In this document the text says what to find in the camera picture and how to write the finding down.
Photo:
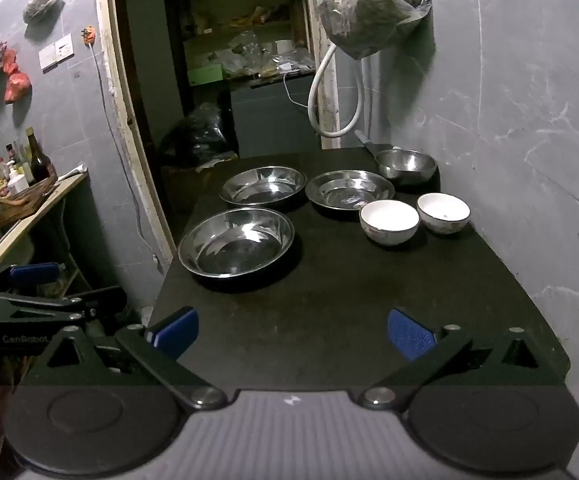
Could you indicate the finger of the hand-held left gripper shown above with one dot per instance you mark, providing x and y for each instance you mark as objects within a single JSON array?
[
  {"x": 34, "y": 274},
  {"x": 69, "y": 305}
]

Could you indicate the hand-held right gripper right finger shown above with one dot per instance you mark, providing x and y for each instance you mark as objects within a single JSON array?
[{"x": 409, "y": 332}]

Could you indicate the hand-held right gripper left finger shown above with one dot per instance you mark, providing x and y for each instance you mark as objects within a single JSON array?
[{"x": 177, "y": 332}]

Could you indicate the stainless steel deep plate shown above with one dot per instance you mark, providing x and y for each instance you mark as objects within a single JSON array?
[
  {"x": 234, "y": 255},
  {"x": 264, "y": 190}
]

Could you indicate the white ceramic bowl red rim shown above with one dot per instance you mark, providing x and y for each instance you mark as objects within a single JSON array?
[{"x": 387, "y": 217}]

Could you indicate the white ceramic bowl dark rim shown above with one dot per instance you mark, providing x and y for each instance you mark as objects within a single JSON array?
[{"x": 442, "y": 210}]

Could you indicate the wide-rimmed stainless steel plate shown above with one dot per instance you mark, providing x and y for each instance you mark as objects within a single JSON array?
[{"x": 339, "y": 192}]

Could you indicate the stainless steel bowl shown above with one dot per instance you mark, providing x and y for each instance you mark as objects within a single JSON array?
[{"x": 404, "y": 162}]

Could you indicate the cream kitchen counter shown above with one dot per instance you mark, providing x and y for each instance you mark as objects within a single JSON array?
[{"x": 29, "y": 222}]

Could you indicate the wooden ladle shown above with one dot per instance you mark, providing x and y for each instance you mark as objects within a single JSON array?
[{"x": 9, "y": 205}]

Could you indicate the wooden cutting board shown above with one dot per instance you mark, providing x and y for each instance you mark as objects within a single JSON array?
[{"x": 29, "y": 200}]

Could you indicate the white pump bottle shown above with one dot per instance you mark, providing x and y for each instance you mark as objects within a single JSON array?
[{"x": 17, "y": 180}]

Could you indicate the white cloth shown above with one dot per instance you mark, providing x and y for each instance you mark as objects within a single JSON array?
[{"x": 74, "y": 170}]

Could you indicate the dark wine bottle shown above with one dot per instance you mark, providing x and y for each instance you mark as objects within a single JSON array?
[{"x": 38, "y": 162}]

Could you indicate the clear glass bottle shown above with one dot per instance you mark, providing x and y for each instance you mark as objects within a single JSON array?
[{"x": 25, "y": 160}]

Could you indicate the small dark-capped bottle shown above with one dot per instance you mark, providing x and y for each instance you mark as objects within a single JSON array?
[{"x": 10, "y": 155}]

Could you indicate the red plastic bag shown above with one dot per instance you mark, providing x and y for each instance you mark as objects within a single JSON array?
[
  {"x": 17, "y": 87},
  {"x": 9, "y": 62}
]

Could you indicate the black garbage bag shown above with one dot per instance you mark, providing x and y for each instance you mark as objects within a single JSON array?
[{"x": 197, "y": 132}]

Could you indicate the grey cabinet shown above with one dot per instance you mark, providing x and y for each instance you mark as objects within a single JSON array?
[{"x": 269, "y": 125}]

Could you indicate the green box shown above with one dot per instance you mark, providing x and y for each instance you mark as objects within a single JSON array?
[{"x": 205, "y": 75}]

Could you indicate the dark hanging bag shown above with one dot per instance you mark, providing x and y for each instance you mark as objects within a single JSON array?
[{"x": 42, "y": 6}]

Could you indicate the white cup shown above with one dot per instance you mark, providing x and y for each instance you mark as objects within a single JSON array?
[{"x": 283, "y": 47}]

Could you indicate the storage shelving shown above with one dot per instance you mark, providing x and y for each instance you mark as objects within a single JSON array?
[{"x": 239, "y": 10}]

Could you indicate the plastic bag of dried herbs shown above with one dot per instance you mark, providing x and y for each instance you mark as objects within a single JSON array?
[{"x": 369, "y": 5}]

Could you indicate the cream door frame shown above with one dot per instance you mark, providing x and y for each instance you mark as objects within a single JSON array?
[{"x": 119, "y": 110}]

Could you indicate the orange wall hook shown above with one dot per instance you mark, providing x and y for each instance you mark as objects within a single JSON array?
[{"x": 88, "y": 34}]

